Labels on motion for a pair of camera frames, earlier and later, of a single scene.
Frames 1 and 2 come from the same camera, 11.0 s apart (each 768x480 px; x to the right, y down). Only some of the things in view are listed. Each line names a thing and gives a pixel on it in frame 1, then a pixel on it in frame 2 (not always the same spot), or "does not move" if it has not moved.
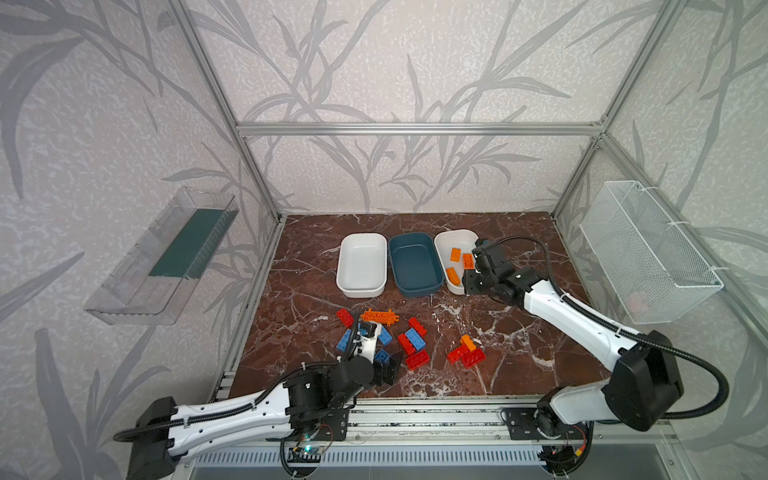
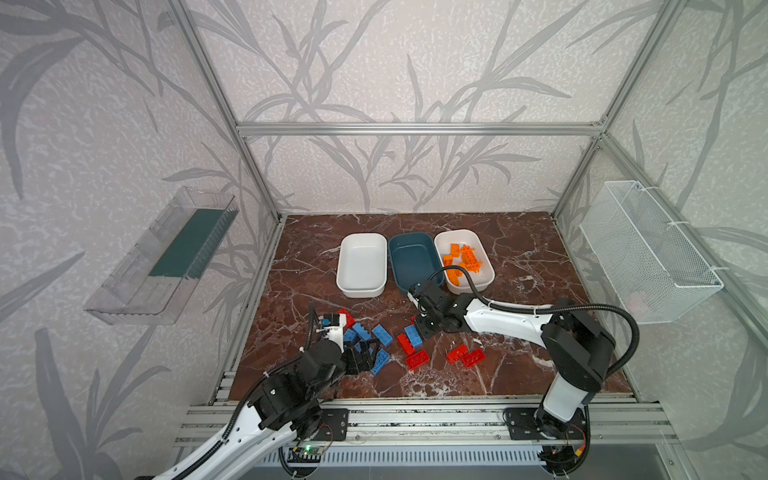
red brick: (473, 358) does not move
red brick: (417, 359) does not move
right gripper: (477, 279) -> (424, 309)
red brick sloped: (457, 355) does not move
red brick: (407, 345) does not move
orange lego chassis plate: (388, 317) -> (469, 259)
